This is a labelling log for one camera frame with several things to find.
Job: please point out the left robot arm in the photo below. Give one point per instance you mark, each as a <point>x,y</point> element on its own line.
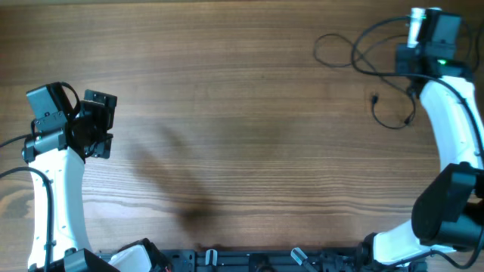
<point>66,135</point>

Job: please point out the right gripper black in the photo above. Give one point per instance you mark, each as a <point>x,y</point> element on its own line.
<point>404,53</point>

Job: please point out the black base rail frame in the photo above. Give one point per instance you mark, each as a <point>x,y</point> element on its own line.
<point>326,260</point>

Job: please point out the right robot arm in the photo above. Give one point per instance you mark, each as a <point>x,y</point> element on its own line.
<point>443,220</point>

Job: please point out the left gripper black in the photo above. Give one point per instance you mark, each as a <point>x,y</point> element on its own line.
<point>105,113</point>

